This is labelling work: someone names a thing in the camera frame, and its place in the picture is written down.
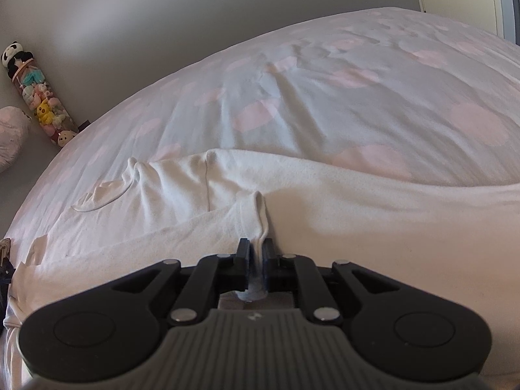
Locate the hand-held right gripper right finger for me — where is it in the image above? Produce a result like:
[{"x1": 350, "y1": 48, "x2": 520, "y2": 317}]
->
[{"x1": 262, "y1": 239, "x2": 397, "y2": 326}]

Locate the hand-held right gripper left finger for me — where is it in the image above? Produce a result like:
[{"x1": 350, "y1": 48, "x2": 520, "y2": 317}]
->
[{"x1": 111, "y1": 238, "x2": 250, "y2": 326}]

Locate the white long-sleeved garment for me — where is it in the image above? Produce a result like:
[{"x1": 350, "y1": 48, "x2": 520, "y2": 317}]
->
[{"x1": 4, "y1": 148, "x2": 520, "y2": 390}]

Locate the bed with pink-dotted sheet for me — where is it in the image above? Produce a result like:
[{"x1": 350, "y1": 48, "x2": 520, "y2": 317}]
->
[{"x1": 0, "y1": 6, "x2": 520, "y2": 390}]

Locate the tube of plush toys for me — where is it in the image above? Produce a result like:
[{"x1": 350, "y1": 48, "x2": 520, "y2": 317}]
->
[{"x1": 8, "y1": 59, "x2": 79, "y2": 148}]

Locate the pink pillow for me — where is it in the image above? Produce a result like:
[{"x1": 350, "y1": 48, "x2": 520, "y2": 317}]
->
[{"x1": 0, "y1": 106, "x2": 32, "y2": 173}]

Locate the panda plush toy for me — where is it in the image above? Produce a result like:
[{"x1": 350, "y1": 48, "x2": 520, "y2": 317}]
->
[{"x1": 2, "y1": 41, "x2": 35, "y2": 70}]

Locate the grey door frame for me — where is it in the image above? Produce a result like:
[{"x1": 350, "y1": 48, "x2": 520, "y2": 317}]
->
[{"x1": 492, "y1": 0, "x2": 520, "y2": 45}]

